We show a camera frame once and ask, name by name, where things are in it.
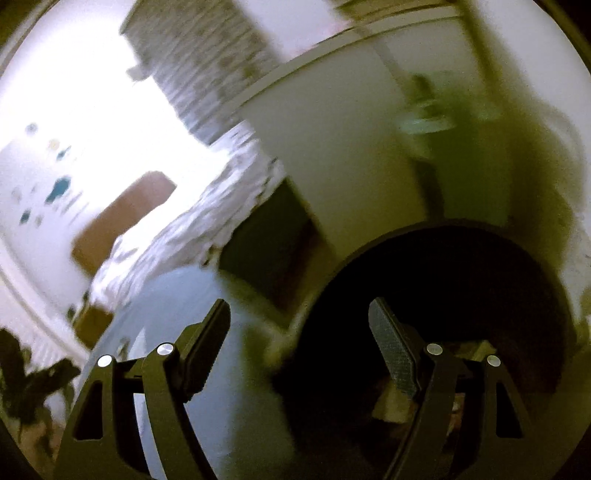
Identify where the printed white blanket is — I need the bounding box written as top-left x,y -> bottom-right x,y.
90,127 -> 287,310

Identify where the black trash bin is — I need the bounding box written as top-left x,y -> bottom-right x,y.
272,219 -> 578,480

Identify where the dark bedside cabinet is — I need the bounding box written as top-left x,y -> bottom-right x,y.
217,178 -> 333,315

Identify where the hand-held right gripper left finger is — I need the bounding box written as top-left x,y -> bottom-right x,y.
54,299 -> 232,480

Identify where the patterned curtain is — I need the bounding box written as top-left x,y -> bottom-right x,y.
121,0 -> 273,146

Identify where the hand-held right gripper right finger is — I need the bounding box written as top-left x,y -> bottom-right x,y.
368,296 -> 541,480

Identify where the group of wall stickers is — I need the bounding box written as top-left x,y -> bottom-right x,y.
9,122 -> 88,227

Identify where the wooden headboard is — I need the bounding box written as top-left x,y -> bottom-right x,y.
71,171 -> 178,278

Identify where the white cabinet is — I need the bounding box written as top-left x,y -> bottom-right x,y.
238,14 -> 513,296

